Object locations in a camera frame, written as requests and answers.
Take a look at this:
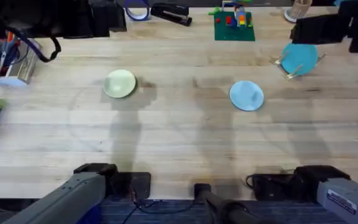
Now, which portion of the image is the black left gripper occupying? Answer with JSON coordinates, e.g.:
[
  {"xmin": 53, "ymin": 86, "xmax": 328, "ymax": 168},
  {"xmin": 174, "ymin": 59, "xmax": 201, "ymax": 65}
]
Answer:
[{"xmin": 88, "ymin": 0, "xmax": 127, "ymax": 38}]

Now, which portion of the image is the teal plate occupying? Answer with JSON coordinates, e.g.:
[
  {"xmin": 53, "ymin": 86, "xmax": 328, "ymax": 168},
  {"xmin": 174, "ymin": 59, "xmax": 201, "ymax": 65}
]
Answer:
[{"xmin": 280, "ymin": 42, "xmax": 319, "ymax": 76}]

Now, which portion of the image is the black stapler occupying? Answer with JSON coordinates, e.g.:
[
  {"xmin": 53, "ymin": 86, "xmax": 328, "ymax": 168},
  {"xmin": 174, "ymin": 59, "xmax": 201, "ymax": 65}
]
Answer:
[{"xmin": 150, "ymin": 2, "xmax": 193, "ymax": 27}]

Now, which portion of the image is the pale green plate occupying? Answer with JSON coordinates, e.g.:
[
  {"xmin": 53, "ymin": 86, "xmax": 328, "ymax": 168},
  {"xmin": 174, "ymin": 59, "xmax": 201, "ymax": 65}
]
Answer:
[{"xmin": 103, "ymin": 68, "xmax": 137, "ymax": 99}]

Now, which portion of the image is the green board with toy blocks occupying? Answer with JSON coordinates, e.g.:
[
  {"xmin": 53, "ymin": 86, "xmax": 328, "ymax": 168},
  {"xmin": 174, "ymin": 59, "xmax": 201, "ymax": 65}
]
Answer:
[{"xmin": 208, "ymin": 0, "xmax": 256, "ymax": 42}]

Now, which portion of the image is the light blue plate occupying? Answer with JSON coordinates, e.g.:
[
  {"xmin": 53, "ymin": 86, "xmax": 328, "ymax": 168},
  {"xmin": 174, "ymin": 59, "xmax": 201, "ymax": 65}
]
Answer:
[{"xmin": 229, "ymin": 80, "xmax": 265, "ymax": 112}]

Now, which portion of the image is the black stand pole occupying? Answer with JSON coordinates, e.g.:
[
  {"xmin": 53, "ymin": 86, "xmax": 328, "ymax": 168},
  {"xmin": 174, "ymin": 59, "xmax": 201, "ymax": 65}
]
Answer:
[{"xmin": 193, "ymin": 183, "xmax": 262, "ymax": 224}]

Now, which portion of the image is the blue tape ring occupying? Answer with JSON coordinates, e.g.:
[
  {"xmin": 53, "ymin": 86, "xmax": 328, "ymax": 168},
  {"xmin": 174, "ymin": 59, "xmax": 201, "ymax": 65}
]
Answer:
[{"xmin": 124, "ymin": 0, "xmax": 151, "ymax": 22}]

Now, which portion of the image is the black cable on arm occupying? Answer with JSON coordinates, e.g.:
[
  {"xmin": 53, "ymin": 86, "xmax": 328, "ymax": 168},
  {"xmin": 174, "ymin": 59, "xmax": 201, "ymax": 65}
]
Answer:
[{"xmin": 6, "ymin": 27, "xmax": 62, "ymax": 63}]

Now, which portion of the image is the thin black floor cable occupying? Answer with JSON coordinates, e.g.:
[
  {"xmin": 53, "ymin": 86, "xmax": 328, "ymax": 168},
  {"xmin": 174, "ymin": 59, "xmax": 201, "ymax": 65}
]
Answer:
[{"xmin": 122, "ymin": 198, "xmax": 196, "ymax": 224}]

